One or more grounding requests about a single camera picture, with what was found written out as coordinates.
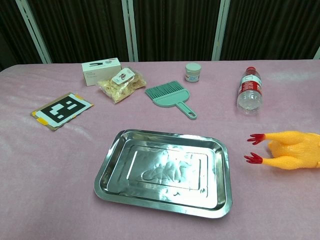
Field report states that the stainless steel tray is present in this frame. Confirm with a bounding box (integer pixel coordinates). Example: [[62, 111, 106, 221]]
[[93, 128, 233, 219]]

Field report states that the black white marker card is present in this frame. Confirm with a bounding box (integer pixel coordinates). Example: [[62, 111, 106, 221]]
[[30, 92, 95, 132]]

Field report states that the clear snack bag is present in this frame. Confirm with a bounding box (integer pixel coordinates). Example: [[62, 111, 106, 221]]
[[96, 66, 147, 105]]

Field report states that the pink tablecloth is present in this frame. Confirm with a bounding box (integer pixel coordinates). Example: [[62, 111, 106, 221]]
[[0, 59, 320, 240]]

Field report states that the clear water bottle red label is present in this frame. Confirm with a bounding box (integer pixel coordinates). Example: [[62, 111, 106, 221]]
[[236, 66, 264, 116]]

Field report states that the small white jar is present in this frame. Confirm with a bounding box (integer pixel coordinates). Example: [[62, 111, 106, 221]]
[[184, 62, 202, 84]]

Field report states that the white stapler box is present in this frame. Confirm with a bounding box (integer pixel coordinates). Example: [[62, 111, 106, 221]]
[[81, 57, 122, 87]]

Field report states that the teal dustpan brush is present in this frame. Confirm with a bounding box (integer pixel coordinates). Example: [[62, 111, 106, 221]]
[[144, 80, 198, 121]]

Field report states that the yellow rubber chicken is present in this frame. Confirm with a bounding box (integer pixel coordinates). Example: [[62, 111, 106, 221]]
[[244, 130, 320, 174]]

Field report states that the dark ribbed screen panel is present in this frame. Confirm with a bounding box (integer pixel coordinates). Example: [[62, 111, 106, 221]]
[[27, 0, 131, 65], [133, 0, 222, 62], [219, 0, 320, 61], [0, 0, 43, 72]]

